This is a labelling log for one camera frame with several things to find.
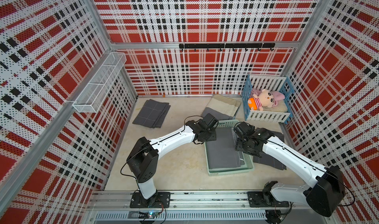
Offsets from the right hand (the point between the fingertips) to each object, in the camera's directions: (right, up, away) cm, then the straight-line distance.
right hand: (245, 148), depth 80 cm
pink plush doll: (+18, +29, +18) cm, 39 cm away
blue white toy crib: (+37, +41, +31) cm, 63 cm away
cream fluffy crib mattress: (+33, +24, +24) cm, 47 cm away
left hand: (-17, +6, +5) cm, 18 cm away
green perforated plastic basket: (+3, -12, +4) cm, 13 cm away
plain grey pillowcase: (-11, -6, +9) cm, 15 cm away
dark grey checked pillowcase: (-61, +18, +31) cm, 70 cm away
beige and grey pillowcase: (-7, +23, +33) cm, 41 cm away
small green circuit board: (-48, -29, -10) cm, 57 cm away
